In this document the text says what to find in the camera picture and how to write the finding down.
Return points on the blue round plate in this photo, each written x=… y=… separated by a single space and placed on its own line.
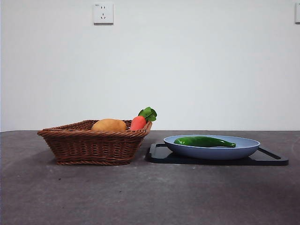
x=211 y=152

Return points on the brown wicker basket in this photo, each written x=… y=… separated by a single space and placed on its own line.
x=93 y=147

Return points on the yellow-brown potato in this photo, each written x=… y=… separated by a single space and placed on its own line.
x=109 y=125

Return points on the white wall power socket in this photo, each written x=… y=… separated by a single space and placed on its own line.
x=103 y=13

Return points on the black rectangular tray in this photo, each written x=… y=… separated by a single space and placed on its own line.
x=159 y=159

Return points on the white wall switch plate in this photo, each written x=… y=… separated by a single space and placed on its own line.
x=297 y=12

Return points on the orange toy carrot, green leaves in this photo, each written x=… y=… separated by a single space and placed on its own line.
x=138 y=122

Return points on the green pepper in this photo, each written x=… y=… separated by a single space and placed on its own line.
x=204 y=141

